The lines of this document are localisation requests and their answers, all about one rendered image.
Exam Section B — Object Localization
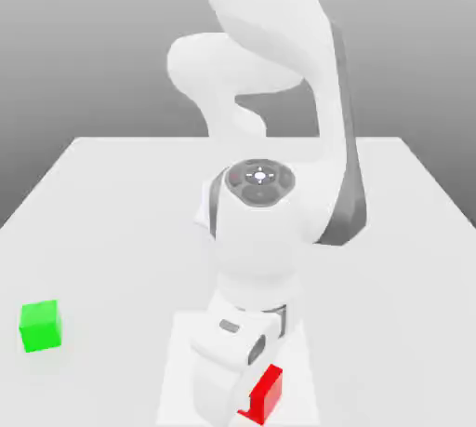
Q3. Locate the small green cube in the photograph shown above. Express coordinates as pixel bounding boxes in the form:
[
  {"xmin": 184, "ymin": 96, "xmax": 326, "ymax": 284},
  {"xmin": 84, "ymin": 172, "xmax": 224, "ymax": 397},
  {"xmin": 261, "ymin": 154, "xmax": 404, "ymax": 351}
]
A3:
[{"xmin": 18, "ymin": 299, "xmax": 63, "ymax": 354}]

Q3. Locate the small red cube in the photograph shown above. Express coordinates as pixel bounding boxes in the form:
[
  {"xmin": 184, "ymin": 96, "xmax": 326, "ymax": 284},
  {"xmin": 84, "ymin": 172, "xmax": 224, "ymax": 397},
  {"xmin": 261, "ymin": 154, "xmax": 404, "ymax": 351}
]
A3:
[{"xmin": 236, "ymin": 363, "xmax": 284, "ymax": 427}]

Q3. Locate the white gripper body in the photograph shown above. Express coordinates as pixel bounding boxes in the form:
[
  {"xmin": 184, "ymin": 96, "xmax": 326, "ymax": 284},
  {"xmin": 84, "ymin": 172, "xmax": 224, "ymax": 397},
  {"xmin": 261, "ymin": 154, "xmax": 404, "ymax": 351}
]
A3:
[{"xmin": 192, "ymin": 354, "xmax": 262, "ymax": 427}]

